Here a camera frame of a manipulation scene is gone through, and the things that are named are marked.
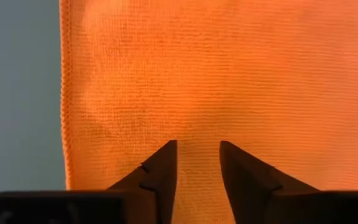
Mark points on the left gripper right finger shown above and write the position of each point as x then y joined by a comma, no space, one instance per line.
247,183

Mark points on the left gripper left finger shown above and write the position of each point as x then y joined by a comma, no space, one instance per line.
157,180

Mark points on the orange microfiber towel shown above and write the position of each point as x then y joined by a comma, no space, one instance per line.
213,77

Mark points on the green table mat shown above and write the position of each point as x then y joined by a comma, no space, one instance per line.
17,93

